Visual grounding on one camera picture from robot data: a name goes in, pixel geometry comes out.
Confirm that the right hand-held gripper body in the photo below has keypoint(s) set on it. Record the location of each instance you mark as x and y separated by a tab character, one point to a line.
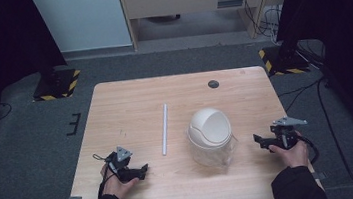
285	134

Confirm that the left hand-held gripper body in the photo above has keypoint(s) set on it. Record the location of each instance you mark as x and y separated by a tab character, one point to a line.
122	162

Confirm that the person's right hand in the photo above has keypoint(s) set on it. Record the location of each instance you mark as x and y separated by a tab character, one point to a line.
292	157

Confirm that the person's left hand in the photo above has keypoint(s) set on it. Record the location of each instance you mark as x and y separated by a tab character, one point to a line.
116	187

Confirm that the white plastic tube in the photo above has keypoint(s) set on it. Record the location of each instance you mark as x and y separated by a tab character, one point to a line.
165	129

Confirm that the white dome-lid trash bin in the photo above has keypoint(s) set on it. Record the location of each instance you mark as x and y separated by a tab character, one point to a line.
210	136

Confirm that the dark round table grommet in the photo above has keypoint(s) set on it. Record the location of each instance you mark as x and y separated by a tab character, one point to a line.
213	84

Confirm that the black stand base hazard stripes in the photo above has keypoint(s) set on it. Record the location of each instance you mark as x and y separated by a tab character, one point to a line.
282	62
57	84

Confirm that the white cabinet panel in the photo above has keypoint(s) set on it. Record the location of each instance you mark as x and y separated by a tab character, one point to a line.
83	18

